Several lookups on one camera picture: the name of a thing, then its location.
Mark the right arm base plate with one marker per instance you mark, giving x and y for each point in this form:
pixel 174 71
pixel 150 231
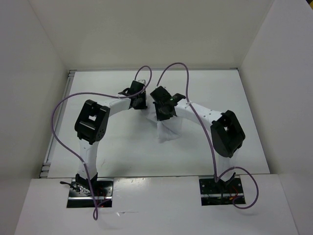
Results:
pixel 221 193

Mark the white skirt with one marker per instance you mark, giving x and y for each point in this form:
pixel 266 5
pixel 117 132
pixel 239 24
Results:
pixel 166 130

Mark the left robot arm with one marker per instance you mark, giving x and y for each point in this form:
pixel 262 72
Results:
pixel 91 127

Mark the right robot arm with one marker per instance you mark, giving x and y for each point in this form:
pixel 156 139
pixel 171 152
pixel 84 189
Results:
pixel 222 129

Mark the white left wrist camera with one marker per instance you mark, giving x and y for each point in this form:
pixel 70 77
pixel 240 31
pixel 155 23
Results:
pixel 143 81

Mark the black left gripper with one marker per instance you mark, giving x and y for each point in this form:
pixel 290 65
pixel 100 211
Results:
pixel 142 106

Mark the white front cover board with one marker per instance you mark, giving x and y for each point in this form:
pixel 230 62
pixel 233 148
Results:
pixel 157 206

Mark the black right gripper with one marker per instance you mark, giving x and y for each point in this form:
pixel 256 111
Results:
pixel 160 116

